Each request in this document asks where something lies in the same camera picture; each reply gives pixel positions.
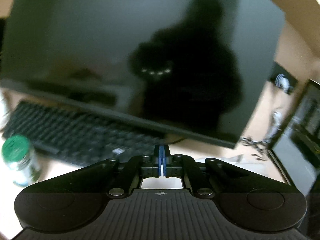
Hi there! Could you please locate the striped beige knit garment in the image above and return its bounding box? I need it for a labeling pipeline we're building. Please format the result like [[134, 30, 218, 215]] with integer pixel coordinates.
[[159, 154, 245, 180]]

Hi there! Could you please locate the black keyboard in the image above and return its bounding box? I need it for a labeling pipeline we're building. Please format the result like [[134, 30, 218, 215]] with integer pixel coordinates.
[[3, 101, 165, 166]]

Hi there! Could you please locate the black computer monitor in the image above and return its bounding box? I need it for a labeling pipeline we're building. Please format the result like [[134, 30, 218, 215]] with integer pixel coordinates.
[[1, 0, 285, 148]]

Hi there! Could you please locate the green capped plastic bottle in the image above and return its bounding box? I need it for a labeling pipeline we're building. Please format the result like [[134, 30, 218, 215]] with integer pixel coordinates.
[[2, 135, 41, 187]]

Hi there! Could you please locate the black desk socket strip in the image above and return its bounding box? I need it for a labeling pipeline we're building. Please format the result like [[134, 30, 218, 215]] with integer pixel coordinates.
[[268, 62, 298, 95]]

